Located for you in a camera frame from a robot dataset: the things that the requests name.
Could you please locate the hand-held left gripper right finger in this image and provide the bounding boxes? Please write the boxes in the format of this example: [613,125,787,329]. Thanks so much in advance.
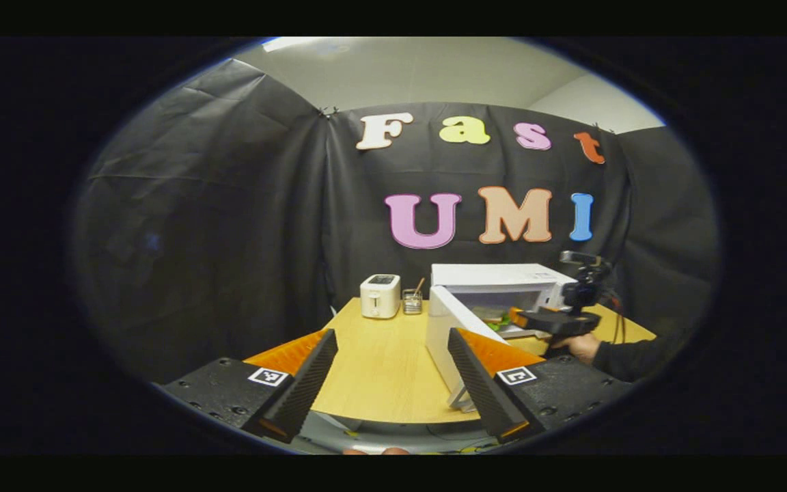
[447,328,633,443]

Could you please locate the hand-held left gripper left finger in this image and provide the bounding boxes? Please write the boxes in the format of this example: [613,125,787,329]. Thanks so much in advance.
[158,329,338,443]

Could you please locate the green lettuce sandwich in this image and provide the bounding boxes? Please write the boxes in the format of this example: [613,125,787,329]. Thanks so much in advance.
[472,306,524,333]

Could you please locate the white microwave oven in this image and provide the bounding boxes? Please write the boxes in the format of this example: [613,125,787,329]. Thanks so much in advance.
[426,263,579,412]

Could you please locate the glass jar with sticks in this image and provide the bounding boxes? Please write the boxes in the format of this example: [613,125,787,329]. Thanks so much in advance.
[402,277,426,316]

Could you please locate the white toaster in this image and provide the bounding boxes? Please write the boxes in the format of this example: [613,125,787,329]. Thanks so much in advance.
[359,274,402,320]

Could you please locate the black backdrop cloth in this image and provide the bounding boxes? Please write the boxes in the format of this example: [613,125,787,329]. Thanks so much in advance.
[72,58,721,383]

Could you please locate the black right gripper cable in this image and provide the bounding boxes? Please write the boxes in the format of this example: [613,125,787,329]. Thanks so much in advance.
[605,284,630,344]

